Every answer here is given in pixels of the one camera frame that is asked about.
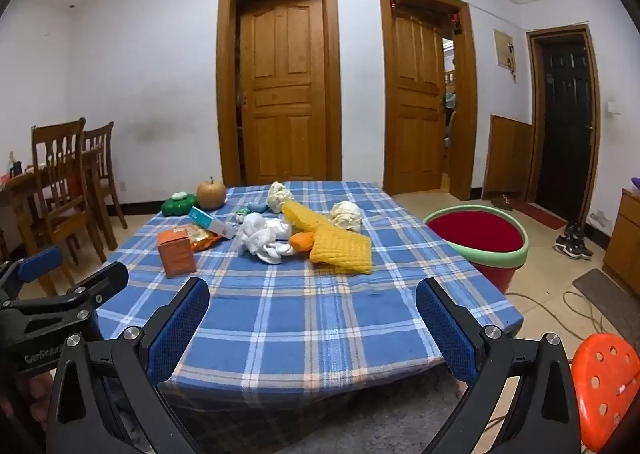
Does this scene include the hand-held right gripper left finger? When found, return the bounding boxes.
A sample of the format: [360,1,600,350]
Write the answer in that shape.
[46,277,211,454]

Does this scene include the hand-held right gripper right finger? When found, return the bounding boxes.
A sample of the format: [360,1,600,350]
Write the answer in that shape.
[415,277,583,454]

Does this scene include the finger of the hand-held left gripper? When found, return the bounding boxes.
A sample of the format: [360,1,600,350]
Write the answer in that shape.
[0,261,130,324]
[0,245,65,306]

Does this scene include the orange cardboard box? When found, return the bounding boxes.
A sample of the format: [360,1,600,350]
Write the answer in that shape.
[157,228,198,279]

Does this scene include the orange snack packet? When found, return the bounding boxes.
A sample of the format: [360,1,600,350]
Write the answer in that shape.
[187,224,223,252]

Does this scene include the red bin with green rim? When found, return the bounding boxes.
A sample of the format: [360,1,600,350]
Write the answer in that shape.
[423,205,530,294]

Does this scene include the teal and white box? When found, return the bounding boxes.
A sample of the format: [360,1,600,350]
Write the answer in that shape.
[187,207,238,240]

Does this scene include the wide yellow toy corn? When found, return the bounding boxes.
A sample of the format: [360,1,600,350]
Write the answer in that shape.
[309,225,373,275]

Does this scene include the white toy cauliflower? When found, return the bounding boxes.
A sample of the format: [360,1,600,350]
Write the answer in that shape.
[266,181,295,213]
[330,201,364,233]

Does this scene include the orange plush toy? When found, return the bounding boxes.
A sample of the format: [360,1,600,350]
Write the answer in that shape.
[290,232,317,254]

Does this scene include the long yellow toy corn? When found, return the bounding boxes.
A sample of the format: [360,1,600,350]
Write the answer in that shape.
[281,200,336,234]

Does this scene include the person's left hand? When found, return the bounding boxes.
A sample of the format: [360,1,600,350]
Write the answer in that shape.
[17,369,58,440]

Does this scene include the green round toy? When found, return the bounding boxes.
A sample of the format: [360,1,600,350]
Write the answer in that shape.
[160,191,198,216]

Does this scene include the wooden dining chair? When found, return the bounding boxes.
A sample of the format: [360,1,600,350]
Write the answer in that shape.
[82,121,128,250]
[31,118,108,265]

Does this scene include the blue plaid tablecloth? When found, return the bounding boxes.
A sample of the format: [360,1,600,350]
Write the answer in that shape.
[95,180,524,407]

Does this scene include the brown toy apple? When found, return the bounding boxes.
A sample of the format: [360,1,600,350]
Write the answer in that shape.
[196,176,228,211]

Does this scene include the black sneaker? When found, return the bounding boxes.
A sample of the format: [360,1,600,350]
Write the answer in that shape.
[553,234,583,260]
[565,221,594,256]

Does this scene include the red doormat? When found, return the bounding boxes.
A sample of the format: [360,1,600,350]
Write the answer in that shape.
[510,199,568,230]

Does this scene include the orange plastic stool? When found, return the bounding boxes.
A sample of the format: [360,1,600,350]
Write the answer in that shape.
[571,333,640,452]

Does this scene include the grey floor mat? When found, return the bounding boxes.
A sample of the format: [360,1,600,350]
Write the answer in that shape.
[572,268,640,325]

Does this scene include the wooden cabinet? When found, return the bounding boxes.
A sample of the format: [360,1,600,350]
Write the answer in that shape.
[602,187,640,290]

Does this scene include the half-open wooden door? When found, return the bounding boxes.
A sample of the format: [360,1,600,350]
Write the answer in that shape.
[378,0,478,201]

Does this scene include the black entrance door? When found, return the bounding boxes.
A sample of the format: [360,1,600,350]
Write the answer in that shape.
[526,25,601,225]

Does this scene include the closed wooden door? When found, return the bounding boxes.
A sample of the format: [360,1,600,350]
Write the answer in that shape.
[216,0,343,187]

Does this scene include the beige floor cable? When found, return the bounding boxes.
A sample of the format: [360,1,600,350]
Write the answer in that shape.
[505,289,621,335]

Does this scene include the wooden wall panel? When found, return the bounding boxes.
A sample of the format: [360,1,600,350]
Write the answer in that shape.
[482,114,533,202]

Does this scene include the beige wall fuse box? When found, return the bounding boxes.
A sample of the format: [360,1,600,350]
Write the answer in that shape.
[493,28,516,71]

